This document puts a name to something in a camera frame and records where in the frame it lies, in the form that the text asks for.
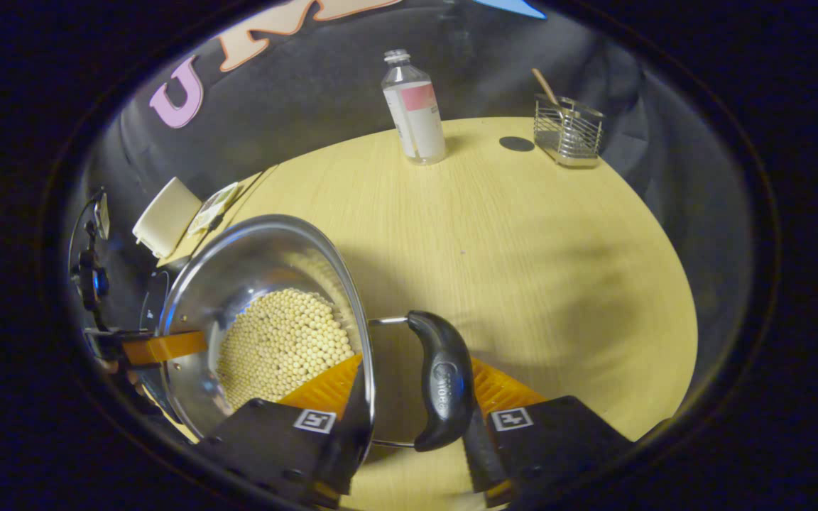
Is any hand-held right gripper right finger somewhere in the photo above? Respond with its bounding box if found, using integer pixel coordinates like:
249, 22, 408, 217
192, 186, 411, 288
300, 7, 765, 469
460, 357, 636, 509

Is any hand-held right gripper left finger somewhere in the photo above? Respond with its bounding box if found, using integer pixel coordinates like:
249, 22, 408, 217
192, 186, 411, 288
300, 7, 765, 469
196, 353, 376, 510

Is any black induction cooktop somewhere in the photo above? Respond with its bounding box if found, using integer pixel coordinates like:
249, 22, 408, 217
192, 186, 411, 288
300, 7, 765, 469
114, 259, 175, 334

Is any steel pot with black handles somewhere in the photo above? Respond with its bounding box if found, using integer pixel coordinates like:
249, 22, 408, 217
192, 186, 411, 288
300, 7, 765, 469
157, 214, 475, 453

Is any pile of yellow soybeans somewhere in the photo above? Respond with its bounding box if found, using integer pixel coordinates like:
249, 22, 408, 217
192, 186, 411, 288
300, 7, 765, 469
216, 287, 355, 412

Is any white toaster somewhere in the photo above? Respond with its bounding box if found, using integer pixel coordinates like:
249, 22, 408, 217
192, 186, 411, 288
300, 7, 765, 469
132, 177, 203, 259

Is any white divided dish of beans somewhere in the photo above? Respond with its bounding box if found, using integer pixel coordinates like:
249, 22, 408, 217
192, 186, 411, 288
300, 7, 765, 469
187, 182, 241, 236

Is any clear bottle with pink label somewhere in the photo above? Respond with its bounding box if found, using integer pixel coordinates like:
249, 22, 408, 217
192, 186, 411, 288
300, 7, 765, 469
381, 49, 447, 165

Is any wooden stick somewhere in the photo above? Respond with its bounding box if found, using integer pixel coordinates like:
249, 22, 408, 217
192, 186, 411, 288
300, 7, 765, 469
531, 68, 560, 107

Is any black power cable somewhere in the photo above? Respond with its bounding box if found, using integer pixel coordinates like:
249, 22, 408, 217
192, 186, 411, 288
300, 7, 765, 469
239, 165, 280, 207

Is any metal wire utensil holder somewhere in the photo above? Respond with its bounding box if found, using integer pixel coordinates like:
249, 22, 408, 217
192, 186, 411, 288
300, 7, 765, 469
533, 96, 605, 169

